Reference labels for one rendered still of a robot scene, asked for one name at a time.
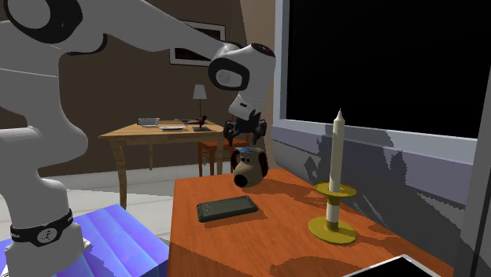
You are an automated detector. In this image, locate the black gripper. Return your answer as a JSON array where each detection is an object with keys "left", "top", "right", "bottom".
[{"left": 223, "top": 110, "right": 268, "bottom": 147}]

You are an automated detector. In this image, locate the orange wooden table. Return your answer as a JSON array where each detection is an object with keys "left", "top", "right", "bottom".
[{"left": 167, "top": 167, "right": 456, "bottom": 277}]

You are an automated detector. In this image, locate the dark green phone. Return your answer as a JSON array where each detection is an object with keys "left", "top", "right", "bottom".
[{"left": 196, "top": 195, "right": 260, "bottom": 223}]

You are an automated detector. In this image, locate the black tablet with white frame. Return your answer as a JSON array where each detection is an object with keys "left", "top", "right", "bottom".
[{"left": 342, "top": 254, "right": 443, "bottom": 277}]

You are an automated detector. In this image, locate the white candle in yellow holder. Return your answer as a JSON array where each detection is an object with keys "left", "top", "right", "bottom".
[{"left": 308, "top": 108, "right": 358, "bottom": 246}]

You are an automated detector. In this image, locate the orange wooden chair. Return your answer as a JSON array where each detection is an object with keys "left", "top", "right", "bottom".
[{"left": 197, "top": 132, "right": 251, "bottom": 177}]

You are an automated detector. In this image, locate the framed wall picture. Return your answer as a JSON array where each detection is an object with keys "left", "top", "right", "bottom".
[{"left": 169, "top": 20, "right": 227, "bottom": 68}]

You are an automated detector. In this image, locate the blue robot stand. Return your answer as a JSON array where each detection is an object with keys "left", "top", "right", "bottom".
[{"left": 0, "top": 203, "right": 170, "bottom": 277}]

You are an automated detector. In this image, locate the table lamp with white shade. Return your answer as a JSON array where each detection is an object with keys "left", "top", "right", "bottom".
[{"left": 192, "top": 84, "right": 208, "bottom": 126}]

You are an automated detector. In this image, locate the large dark window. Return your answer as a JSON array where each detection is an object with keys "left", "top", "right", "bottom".
[{"left": 271, "top": 0, "right": 491, "bottom": 166}]

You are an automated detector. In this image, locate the clear glass bowl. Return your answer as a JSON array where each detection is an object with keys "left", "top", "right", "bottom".
[{"left": 137, "top": 116, "right": 161, "bottom": 128}]

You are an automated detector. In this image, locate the light wooden dining table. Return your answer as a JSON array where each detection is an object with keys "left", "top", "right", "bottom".
[{"left": 98, "top": 120, "right": 226, "bottom": 210}]

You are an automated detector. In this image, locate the brown dog head mug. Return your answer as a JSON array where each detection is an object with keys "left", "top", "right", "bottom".
[{"left": 230, "top": 146, "right": 269, "bottom": 189}]

